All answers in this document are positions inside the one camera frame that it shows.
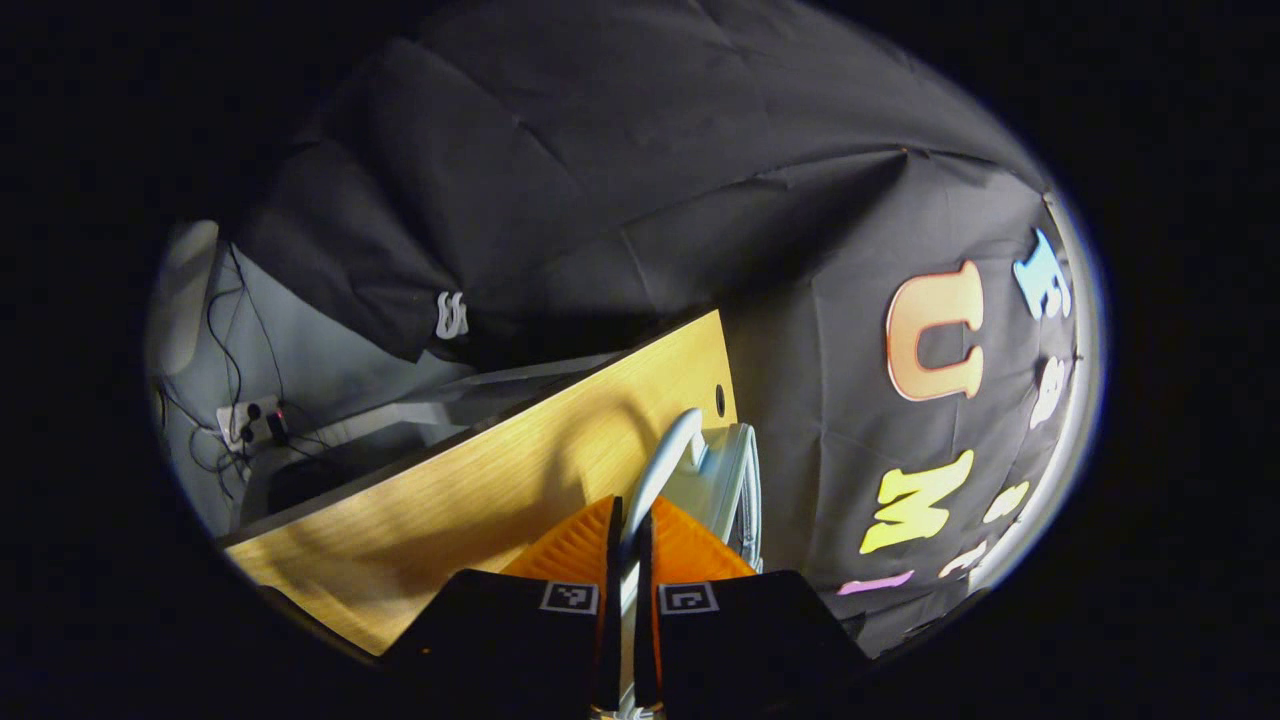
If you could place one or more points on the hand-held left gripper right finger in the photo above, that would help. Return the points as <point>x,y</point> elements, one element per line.
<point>645,640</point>

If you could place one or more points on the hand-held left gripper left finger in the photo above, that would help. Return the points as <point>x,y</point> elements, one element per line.
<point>611,640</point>

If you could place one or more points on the light blue suitcase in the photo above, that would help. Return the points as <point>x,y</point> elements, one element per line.
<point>725,480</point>

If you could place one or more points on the white power strip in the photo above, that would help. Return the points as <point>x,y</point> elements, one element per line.
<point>245,418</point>

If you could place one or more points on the black backdrop cloth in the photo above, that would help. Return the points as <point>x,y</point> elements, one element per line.
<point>600,150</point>

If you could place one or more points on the white rounded object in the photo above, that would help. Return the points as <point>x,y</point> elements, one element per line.
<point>182,300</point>

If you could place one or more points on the white table frame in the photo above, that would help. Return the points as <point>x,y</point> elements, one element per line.
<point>450,405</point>

